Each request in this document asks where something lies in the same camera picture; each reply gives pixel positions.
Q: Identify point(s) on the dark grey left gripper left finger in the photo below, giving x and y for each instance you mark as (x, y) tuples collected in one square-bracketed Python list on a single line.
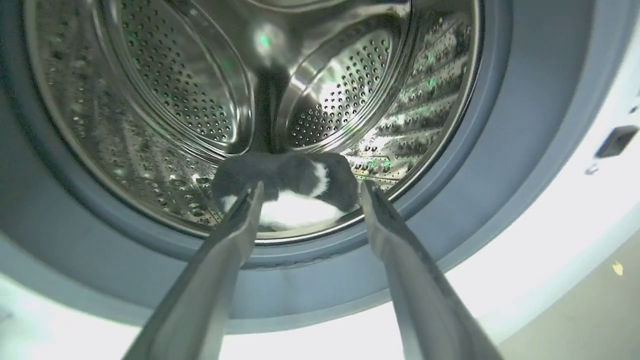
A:
[(205, 295)]

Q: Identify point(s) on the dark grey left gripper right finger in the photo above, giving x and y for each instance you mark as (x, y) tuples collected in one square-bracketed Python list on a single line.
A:
[(425, 300)]

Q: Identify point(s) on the grey and white garment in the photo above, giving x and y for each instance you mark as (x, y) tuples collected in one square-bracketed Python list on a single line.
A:
[(300, 192)]

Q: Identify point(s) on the white front-load washing machine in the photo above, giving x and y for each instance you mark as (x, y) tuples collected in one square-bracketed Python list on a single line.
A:
[(560, 210)]

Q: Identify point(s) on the grey rubber door gasket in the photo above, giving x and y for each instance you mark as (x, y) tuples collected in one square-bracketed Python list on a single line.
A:
[(505, 150)]

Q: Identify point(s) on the stainless steel washer drum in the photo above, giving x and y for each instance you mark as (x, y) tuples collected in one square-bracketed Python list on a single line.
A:
[(250, 100)]

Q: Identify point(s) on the black door latch slot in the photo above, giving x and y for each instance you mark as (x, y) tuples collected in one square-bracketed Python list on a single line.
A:
[(618, 141)]

